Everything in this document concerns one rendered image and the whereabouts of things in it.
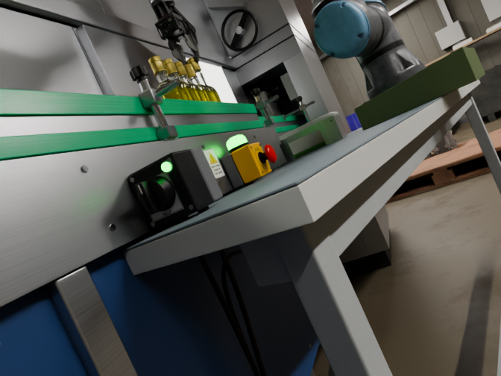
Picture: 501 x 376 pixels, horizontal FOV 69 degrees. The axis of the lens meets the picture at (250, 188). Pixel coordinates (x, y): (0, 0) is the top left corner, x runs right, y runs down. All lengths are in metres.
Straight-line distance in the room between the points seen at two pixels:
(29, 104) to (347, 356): 0.43
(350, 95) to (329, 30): 7.24
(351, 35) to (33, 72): 0.70
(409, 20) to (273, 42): 5.88
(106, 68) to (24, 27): 0.20
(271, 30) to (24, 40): 1.37
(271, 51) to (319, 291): 1.81
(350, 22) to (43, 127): 0.64
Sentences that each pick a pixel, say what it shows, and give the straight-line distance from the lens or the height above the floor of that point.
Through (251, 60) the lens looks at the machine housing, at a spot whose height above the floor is 1.33.
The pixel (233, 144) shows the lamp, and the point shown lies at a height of 0.84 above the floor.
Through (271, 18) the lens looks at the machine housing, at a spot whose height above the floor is 1.47.
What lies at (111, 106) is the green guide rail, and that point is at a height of 0.95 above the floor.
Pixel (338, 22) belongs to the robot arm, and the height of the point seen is 0.99.
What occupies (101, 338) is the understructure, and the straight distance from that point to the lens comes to 0.42.
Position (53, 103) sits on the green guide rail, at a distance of 0.52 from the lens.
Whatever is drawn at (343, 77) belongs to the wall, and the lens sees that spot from 8.17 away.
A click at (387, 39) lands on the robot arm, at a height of 0.93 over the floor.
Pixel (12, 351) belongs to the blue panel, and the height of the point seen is 0.72.
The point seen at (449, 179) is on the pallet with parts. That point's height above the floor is 0.04.
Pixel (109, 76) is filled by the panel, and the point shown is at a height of 1.17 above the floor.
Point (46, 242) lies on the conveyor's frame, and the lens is 0.40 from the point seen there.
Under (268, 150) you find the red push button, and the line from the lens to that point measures 0.73.
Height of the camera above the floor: 0.77
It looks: 2 degrees down
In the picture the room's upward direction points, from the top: 25 degrees counter-clockwise
